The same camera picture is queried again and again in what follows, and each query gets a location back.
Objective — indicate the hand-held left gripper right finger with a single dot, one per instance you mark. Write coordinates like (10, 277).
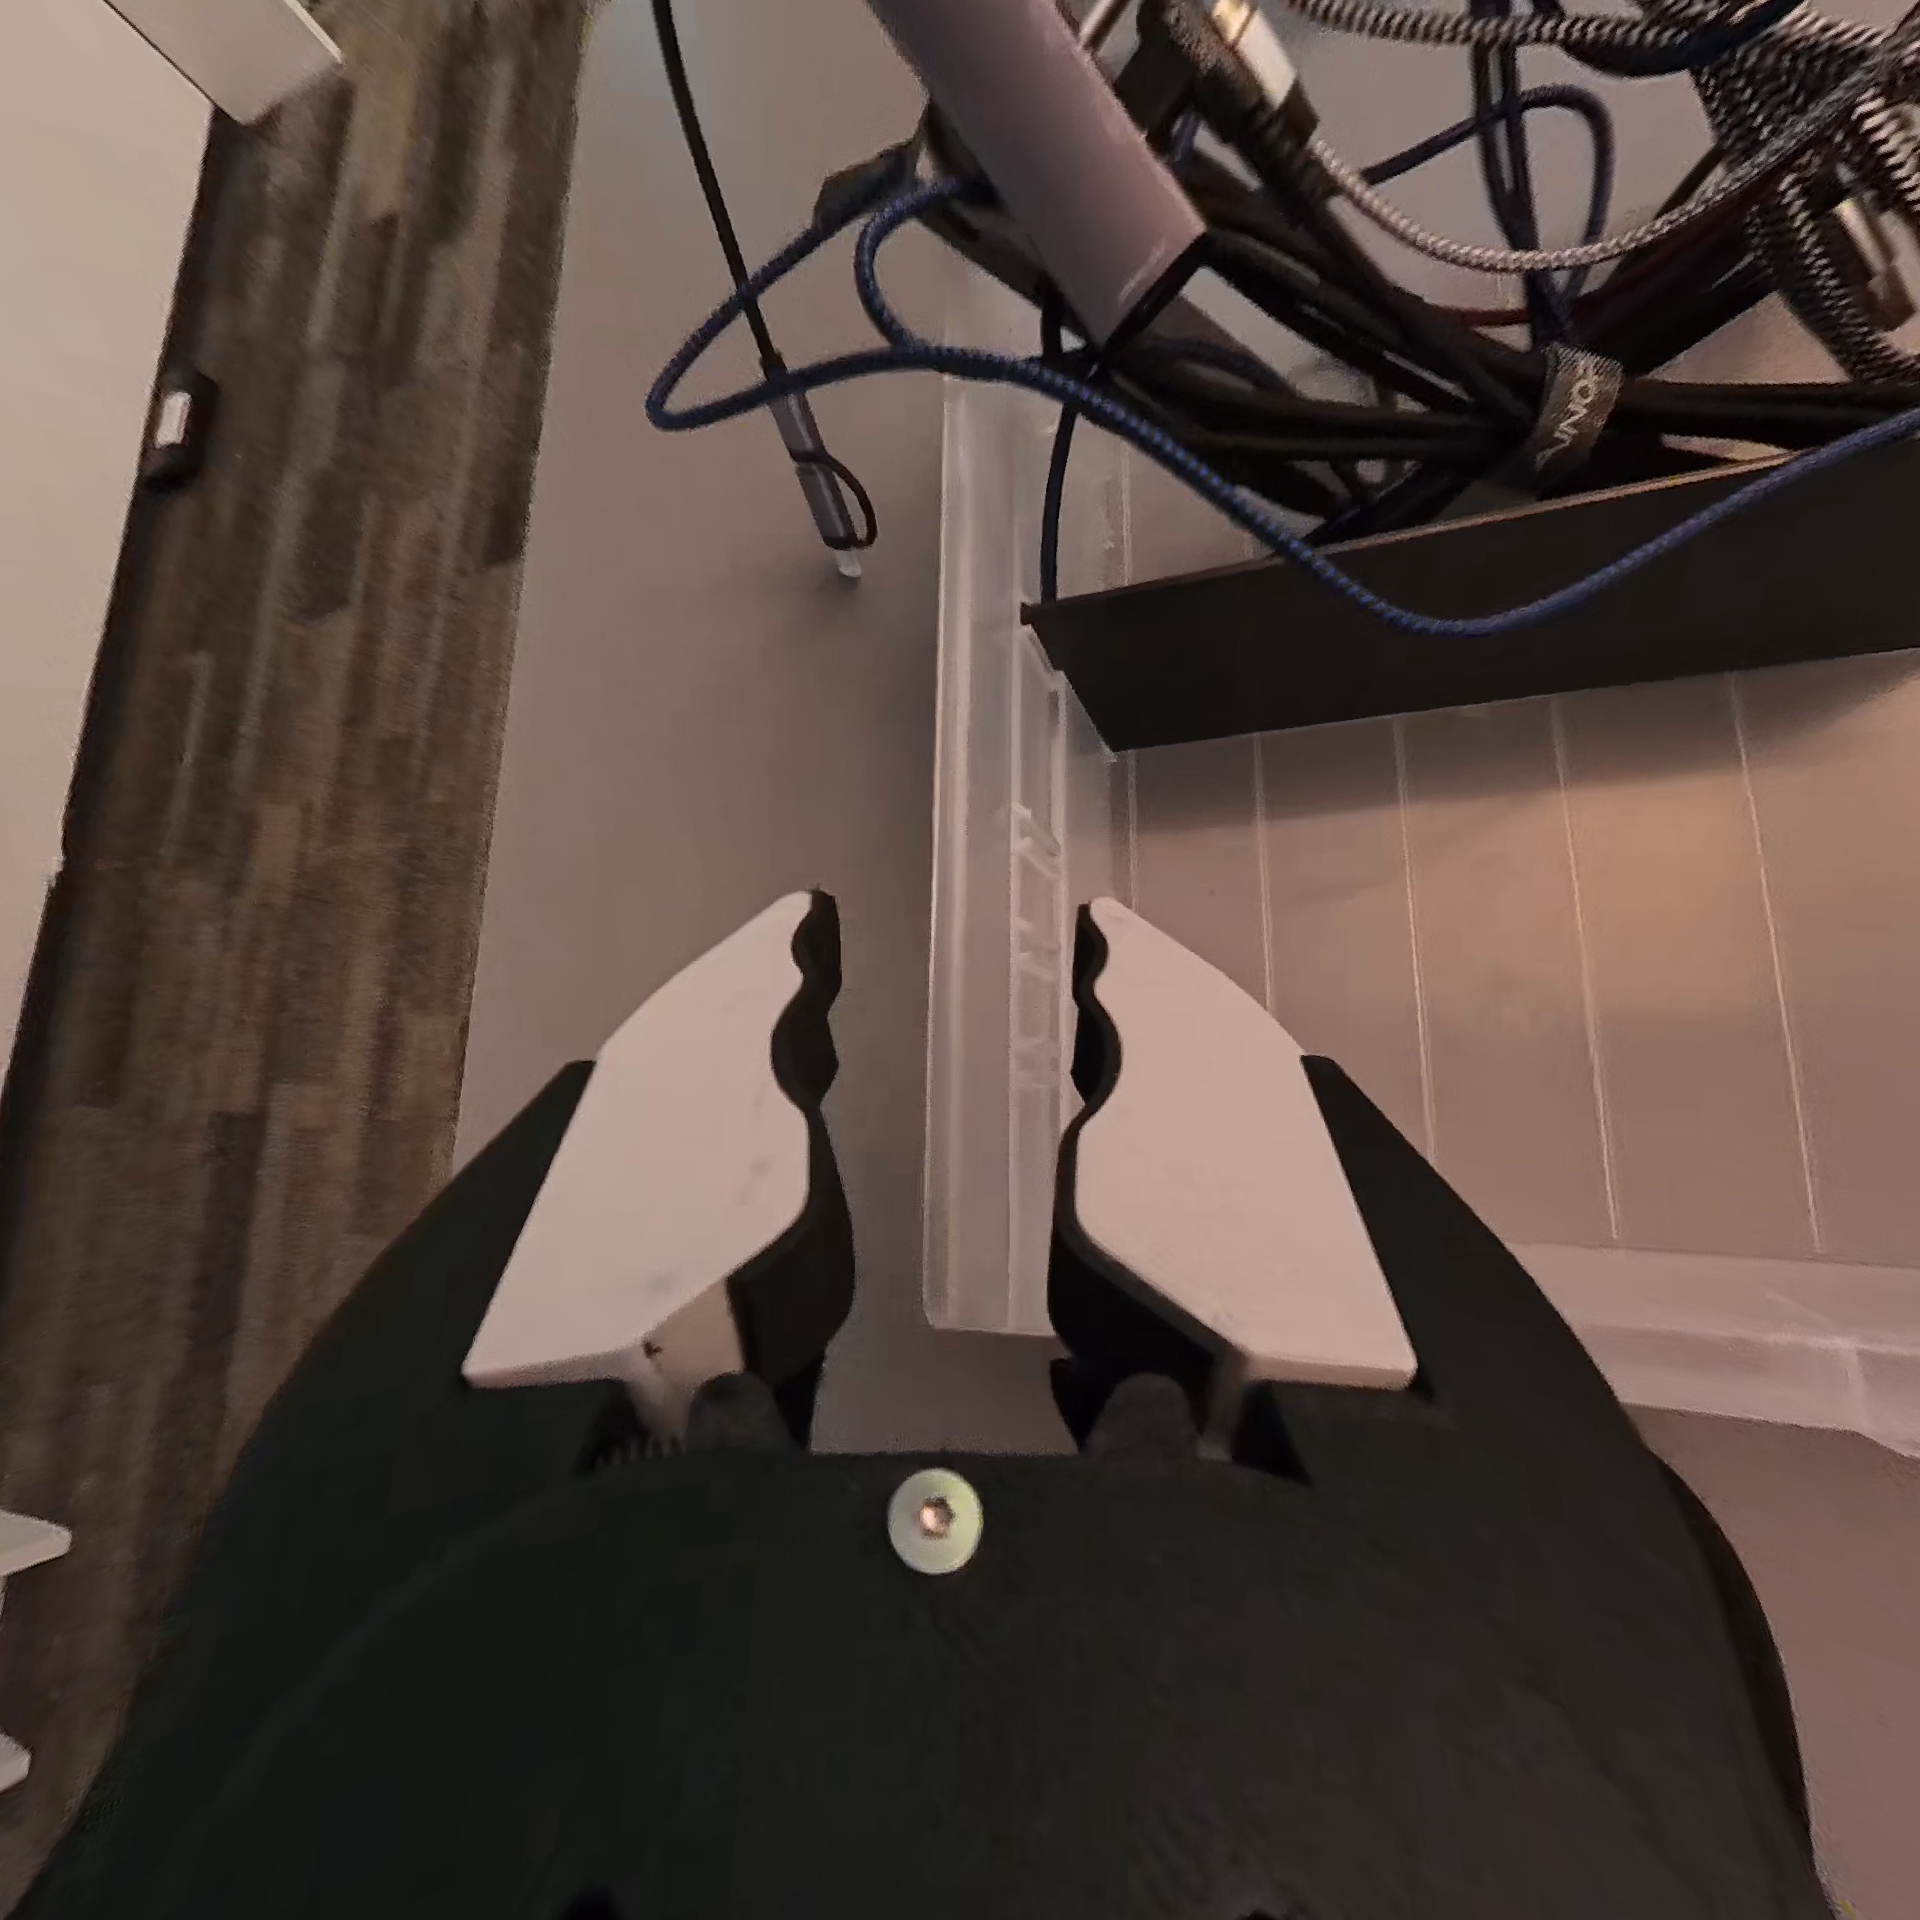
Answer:
(1229, 1200)

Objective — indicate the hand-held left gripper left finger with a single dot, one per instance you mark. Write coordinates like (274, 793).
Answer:
(661, 1184)

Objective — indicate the clear plastic bin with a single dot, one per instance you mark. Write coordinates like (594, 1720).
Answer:
(1499, 975)

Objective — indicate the grey usb hub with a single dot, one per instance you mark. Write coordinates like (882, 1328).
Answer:
(1050, 119)

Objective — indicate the dark bin divider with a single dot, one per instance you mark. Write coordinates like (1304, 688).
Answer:
(1499, 661)

